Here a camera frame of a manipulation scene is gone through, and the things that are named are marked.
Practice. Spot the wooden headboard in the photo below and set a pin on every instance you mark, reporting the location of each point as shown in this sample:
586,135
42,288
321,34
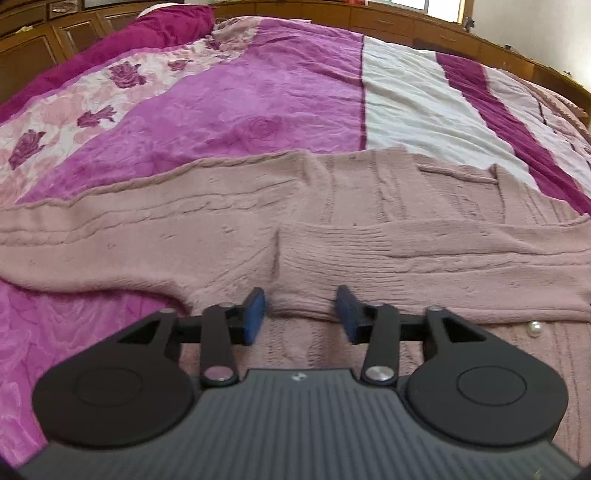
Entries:
38,35

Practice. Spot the pink knitted cardigan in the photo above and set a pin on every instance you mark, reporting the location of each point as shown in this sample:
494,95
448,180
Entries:
395,227

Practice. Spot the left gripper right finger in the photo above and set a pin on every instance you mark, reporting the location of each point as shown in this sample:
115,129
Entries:
456,378

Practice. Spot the window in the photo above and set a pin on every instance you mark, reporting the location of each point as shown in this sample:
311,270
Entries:
448,10

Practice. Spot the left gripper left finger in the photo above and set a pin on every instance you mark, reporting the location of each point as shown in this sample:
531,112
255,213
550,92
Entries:
140,382

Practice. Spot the pink purple floral bedspread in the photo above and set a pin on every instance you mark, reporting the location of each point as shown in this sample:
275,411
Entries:
136,107

